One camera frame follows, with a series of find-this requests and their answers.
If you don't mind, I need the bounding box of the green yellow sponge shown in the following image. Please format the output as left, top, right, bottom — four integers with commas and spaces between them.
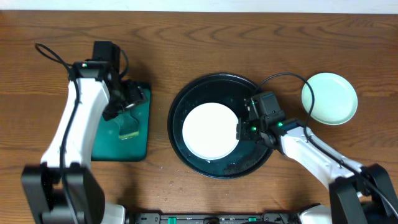
114, 112, 139, 139

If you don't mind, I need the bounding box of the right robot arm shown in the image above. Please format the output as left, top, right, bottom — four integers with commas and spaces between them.
236, 119, 397, 223

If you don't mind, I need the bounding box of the black rail at table edge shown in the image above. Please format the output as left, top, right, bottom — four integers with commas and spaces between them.
134, 212, 303, 224

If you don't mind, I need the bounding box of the round black tray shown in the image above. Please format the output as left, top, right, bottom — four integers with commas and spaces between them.
167, 73, 273, 179

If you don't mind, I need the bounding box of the white plate with green stain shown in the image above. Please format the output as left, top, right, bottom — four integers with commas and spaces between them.
182, 103, 239, 161

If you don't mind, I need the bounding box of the black tray with green water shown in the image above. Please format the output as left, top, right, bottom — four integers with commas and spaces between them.
91, 83, 151, 162

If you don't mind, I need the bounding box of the pale green plate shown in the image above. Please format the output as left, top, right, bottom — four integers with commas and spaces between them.
301, 72, 358, 126

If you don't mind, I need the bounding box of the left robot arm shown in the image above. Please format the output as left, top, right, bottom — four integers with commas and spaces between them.
21, 60, 140, 223

